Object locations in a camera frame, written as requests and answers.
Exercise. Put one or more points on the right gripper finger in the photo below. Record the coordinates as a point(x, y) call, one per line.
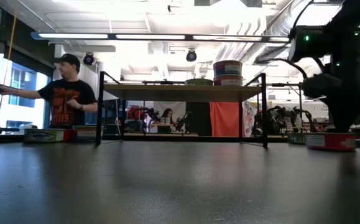
point(357, 119)
point(338, 119)

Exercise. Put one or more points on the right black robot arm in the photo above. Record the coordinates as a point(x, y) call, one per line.
point(347, 25)

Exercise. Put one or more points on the wooden shelf black legs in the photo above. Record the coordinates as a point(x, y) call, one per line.
point(179, 93)

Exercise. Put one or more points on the orange curtain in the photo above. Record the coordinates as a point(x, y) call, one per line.
point(226, 119)

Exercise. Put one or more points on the black partition panel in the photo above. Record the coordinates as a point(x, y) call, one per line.
point(200, 119)

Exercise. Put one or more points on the person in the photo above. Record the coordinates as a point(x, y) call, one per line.
point(168, 115)
point(67, 99)

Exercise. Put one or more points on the long ceiling light bar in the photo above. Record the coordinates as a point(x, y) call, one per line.
point(148, 36)

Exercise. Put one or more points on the large window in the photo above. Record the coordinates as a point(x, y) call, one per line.
point(27, 102)

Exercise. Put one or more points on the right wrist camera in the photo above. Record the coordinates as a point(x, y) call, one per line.
point(316, 85)

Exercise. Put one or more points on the silver ribbed ceiling duct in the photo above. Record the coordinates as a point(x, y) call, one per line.
point(245, 43)

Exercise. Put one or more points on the black metal table frame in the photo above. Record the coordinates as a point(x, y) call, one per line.
point(204, 139)

